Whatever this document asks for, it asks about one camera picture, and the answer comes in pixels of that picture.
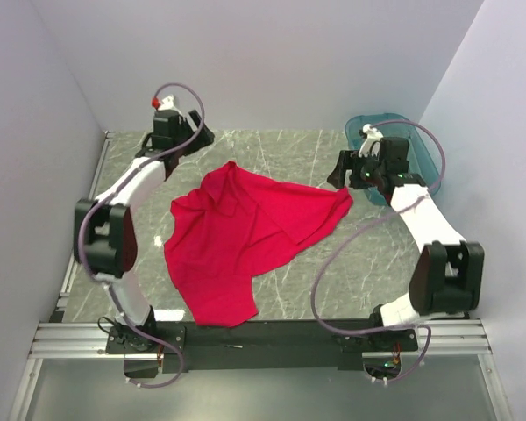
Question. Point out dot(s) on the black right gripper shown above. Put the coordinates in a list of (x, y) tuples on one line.
[(349, 160)]

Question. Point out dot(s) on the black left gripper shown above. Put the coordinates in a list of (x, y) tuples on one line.
[(204, 139)]

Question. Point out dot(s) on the teal plastic basket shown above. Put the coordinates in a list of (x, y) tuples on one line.
[(422, 169)]

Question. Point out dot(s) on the red t shirt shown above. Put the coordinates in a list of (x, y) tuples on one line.
[(238, 225)]

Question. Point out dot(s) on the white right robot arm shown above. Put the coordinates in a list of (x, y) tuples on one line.
[(446, 281)]

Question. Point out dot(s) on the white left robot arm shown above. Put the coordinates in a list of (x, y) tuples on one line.
[(105, 241)]

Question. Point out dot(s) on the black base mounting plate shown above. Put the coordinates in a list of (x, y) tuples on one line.
[(277, 344)]

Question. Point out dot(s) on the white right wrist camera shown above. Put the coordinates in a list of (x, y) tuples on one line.
[(370, 146)]

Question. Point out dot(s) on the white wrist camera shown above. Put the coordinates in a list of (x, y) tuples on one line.
[(370, 146), (166, 107)]

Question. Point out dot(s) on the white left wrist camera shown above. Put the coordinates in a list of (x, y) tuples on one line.
[(166, 107)]

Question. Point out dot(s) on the aluminium frame rail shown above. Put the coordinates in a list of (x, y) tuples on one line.
[(86, 341)]

